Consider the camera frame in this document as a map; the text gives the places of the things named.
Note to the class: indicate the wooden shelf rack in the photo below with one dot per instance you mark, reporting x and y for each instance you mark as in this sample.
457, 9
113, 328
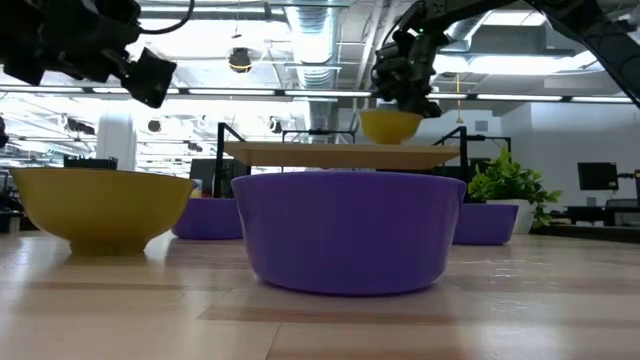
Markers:
219, 165

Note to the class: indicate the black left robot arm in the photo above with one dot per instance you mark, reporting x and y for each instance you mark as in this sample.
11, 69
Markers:
20, 40

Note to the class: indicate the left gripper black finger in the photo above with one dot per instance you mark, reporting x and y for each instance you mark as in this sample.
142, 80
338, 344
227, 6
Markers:
150, 77

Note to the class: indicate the black desk monitor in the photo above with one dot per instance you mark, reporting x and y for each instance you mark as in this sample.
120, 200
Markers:
597, 176

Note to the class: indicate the violet-blue plastic mini bowl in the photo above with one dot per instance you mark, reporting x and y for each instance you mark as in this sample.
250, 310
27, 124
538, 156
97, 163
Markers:
210, 220
487, 225
350, 235

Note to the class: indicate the white plant pot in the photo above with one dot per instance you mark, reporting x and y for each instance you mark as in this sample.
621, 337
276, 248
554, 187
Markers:
525, 220

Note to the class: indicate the white round building column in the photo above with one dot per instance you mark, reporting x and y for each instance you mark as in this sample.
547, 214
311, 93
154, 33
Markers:
116, 140

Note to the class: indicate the yellow mini bowl speckled inside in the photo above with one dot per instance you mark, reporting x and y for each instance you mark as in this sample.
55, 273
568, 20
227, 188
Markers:
387, 127
100, 205

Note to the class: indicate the round black ceiling device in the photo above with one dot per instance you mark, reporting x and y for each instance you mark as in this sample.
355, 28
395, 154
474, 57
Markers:
240, 60

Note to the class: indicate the white yellow wipes canister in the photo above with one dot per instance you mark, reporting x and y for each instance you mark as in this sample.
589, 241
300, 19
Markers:
198, 189

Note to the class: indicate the green leafy plant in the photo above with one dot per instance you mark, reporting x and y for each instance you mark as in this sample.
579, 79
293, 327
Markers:
505, 180

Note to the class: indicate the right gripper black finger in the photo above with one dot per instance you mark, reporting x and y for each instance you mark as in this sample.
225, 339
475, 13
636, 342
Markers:
422, 107

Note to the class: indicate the silver slanted ceiling duct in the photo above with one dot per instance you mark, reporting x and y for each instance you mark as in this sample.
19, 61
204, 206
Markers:
465, 30

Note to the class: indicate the small wall vent grille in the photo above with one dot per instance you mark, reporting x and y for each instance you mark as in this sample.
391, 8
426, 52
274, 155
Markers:
481, 126

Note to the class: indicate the long ceiling light strip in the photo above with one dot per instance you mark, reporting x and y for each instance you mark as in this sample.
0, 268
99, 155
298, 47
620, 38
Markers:
230, 92
325, 93
40, 89
520, 97
600, 99

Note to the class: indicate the light wooden shelf board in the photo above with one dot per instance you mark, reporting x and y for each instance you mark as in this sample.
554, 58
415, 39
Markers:
340, 155

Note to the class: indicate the dark office desk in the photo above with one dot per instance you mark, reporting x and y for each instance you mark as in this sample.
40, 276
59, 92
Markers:
585, 215

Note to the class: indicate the tall black office cabinet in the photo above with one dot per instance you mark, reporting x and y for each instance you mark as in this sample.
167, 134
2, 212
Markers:
90, 162

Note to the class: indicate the silver ribbed ceiling duct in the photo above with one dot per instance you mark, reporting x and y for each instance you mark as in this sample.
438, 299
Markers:
315, 40

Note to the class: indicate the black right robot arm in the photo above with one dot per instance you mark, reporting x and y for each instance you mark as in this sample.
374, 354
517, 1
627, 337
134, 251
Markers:
600, 40

